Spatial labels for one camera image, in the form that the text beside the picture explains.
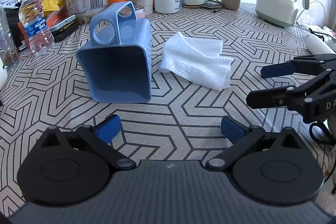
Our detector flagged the white paper roll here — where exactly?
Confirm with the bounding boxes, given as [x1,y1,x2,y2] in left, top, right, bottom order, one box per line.
[305,35,335,55]

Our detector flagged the yellow snack packet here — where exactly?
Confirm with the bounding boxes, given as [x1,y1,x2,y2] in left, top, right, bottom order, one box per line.
[42,0,65,18]

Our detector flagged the white cleaning cloth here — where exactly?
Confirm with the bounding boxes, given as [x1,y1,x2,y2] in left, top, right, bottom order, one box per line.
[159,32,234,90]

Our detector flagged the Aquafina water bottle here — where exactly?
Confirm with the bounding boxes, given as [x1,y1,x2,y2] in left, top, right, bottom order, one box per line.
[18,0,55,57]

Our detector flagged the black flat case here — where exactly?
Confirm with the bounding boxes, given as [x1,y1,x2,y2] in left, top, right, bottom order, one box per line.
[52,22,79,42]

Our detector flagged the blue plastic container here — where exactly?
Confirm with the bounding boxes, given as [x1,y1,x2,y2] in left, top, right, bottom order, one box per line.
[76,1,152,103]

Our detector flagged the silver blue phone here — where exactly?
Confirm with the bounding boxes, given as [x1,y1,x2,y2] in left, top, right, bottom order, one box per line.
[49,15,76,32]

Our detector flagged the pink compact case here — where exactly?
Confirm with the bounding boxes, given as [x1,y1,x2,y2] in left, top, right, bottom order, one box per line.
[120,5,145,19]

